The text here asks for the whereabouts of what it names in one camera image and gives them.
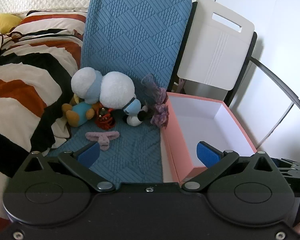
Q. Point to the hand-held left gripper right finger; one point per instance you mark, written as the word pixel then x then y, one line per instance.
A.
pixel 208 155

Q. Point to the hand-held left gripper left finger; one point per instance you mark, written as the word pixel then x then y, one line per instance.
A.
pixel 88 154

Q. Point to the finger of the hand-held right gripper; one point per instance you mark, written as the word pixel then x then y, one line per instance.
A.
pixel 293 173

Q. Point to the pink cardboard box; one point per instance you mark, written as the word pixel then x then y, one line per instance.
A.
pixel 176 140

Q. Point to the red and black toy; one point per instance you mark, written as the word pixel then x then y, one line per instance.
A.
pixel 104 120

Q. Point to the brown bear plush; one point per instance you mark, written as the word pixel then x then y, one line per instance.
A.
pixel 81 110

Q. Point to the small panda plush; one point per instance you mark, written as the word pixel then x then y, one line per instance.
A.
pixel 133 120

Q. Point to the purple ruffled scrunchie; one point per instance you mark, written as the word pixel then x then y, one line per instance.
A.
pixel 160 112

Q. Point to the white and blue duck plush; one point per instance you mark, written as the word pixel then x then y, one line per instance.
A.
pixel 115 87

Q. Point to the dark purple mesh scrunchie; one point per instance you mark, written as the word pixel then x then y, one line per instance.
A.
pixel 148 85

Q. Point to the black curved tube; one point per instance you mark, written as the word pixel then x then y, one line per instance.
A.
pixel 282 80

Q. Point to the white plastic board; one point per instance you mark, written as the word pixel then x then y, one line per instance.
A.
pixel 215 55

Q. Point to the striped blanket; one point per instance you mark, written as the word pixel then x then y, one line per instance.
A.
pixel 22 75

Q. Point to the blue textured mat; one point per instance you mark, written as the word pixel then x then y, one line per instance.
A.
pixel 135 30

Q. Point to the yellow pillow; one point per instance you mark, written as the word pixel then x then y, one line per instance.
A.
pixel 3 22

